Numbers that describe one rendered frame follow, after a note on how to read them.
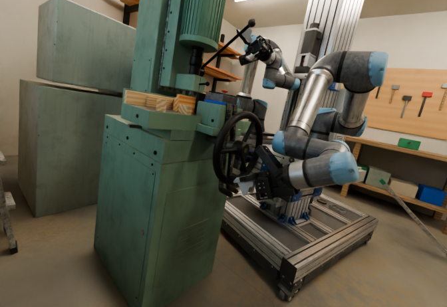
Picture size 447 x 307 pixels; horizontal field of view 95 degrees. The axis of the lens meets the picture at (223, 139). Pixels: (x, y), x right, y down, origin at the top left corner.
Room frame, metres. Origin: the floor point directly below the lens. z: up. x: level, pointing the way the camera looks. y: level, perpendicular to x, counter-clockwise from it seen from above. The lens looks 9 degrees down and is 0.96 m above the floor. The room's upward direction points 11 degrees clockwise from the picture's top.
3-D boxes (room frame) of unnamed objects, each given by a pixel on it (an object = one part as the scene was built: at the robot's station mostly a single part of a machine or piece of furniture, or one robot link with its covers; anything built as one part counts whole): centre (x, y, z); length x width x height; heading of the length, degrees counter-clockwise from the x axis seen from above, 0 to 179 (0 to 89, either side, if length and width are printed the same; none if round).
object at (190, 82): (1.00, 0.20, 1.03); 0.14 x 0.07 x 0.09; 50
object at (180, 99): (0.93, 0.14, 0.94); 0.23 x 0.02 x 0.07; 140
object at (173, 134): (0.95, 0.14, 0.82); 0.40 x 0.21 x 0.04; 140
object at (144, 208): (1.06, 0.28, 0.35); 0.58 x 0.45 x 0.71; 50
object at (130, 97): (1.01, 0.20, 0.92); 0.60 x 0.02 x 0.05; 140
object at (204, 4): (0.99, 0.19, 1.35); 0.18 x 0.18 x 0.31
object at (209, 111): (0.87, 0.04, 0.91); 0.15 x 0.14 x 0.09; 140
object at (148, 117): (0.93, 0.10, 0.87); 0.61 x 0.30 x 0.06; 140
